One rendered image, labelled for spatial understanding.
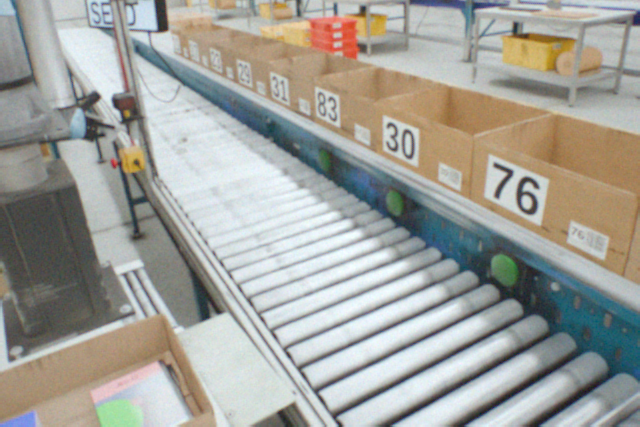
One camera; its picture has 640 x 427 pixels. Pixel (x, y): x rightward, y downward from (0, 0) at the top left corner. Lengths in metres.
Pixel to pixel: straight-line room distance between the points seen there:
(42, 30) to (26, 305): 0.77
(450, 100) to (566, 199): 0.70
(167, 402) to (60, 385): 0.22
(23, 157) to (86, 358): 0.41
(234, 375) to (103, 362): 0.25
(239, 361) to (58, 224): 0.46
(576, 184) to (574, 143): 0.36
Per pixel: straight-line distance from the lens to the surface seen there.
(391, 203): 1.44
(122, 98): 1.71
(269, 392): 0.99
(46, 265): 1.19
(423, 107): 1.65
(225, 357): 1.07
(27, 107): 1.10
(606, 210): 1.08
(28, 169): 1.15
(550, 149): 1.48
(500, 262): 1.18
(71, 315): 1.26
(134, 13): 1.93
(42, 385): 1.09
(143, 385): 1.02
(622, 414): 1.05
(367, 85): 1.99
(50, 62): 1.63
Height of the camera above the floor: 1.47
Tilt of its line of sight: 25 degrees down
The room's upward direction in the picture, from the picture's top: 4 degrees counter-clockwise
